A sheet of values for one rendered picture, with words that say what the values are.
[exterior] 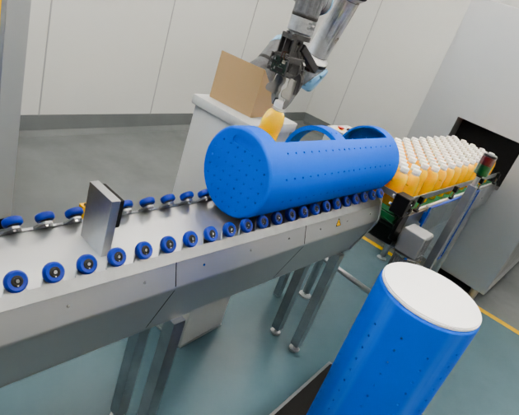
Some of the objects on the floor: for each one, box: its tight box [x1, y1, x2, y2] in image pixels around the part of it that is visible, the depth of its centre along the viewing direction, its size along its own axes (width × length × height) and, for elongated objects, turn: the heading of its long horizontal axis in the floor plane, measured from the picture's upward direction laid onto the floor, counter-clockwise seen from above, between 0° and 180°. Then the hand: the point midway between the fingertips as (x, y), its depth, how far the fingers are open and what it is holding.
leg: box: [137, 315, 185, 415], centre depth 158 cm, size 6×6×63 cm
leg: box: [110, 329, 150, 415], centre depth 165 cm, size 6×6×63 cm
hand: (281, 102), depth 139 cm, fingers closed on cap, 4 cm apart
